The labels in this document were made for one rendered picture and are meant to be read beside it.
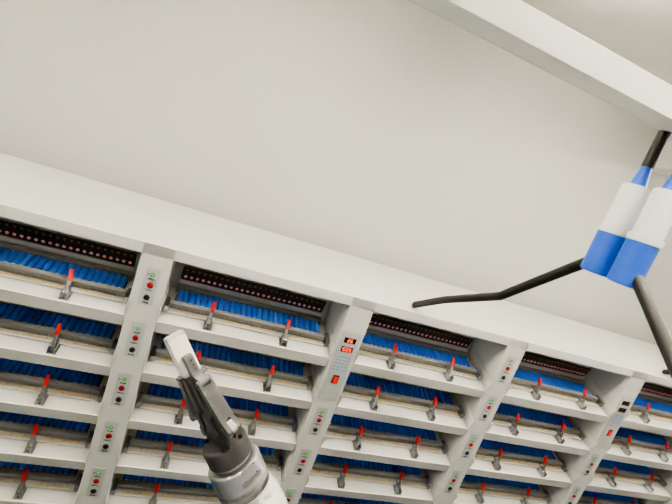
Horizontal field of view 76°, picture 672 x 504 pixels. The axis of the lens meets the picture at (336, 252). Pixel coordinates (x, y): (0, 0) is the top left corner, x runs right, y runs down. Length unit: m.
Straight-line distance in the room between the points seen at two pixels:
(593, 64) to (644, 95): 0.13
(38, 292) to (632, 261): 1.55
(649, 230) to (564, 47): 0.40
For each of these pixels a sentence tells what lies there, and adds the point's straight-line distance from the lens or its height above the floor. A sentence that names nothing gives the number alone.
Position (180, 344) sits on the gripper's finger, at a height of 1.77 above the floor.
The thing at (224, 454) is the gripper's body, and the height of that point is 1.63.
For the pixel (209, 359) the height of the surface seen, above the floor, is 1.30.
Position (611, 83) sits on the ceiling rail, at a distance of 0.94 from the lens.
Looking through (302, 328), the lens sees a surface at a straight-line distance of 1.62.
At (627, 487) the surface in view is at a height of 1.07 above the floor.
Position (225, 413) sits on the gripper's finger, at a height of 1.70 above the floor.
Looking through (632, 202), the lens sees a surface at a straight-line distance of 1.09.
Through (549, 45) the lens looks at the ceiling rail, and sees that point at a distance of 0.86.
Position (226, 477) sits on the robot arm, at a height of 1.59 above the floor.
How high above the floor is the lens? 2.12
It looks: 12 degrees down
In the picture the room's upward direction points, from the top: 20 degrees clockwise
